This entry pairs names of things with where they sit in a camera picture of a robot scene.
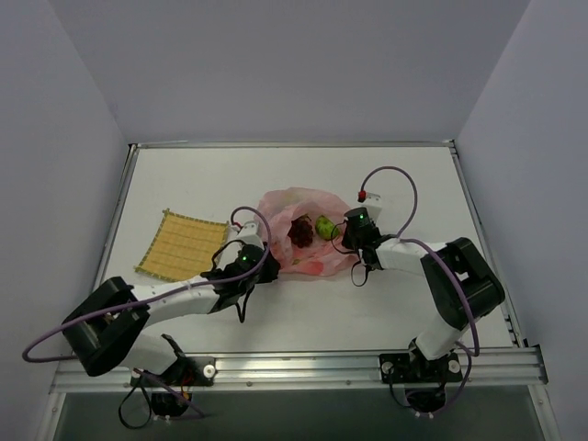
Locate green fake fruit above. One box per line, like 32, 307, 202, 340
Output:
314, 215, 340, 241

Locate red fake grapes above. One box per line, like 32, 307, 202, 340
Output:
288, 215, 314, 248

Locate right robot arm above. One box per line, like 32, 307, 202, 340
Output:
342, 207, 505, 379

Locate pink plastic bag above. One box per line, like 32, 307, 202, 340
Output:
257, 187, 356, 277

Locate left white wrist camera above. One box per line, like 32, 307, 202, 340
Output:
234, 220, 264, 248

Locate yellow bamboo mat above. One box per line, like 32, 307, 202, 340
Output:
134, 209, 229, 282

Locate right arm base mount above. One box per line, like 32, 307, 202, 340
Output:
379, 351, 464, 418

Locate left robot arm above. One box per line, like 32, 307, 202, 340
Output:
62, 240, 281, 385

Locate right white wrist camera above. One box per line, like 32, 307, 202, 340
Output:
357, 190, 382, 221

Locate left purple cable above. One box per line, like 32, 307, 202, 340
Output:
21, 206, 272, 419

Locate aluminium front rail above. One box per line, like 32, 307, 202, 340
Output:
50, 348, 548, 393

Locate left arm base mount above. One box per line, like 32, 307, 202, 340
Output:
118, 334, 216, 430

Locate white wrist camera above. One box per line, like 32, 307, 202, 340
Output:
357, 190, 382, 221
234, 220, 264, 248

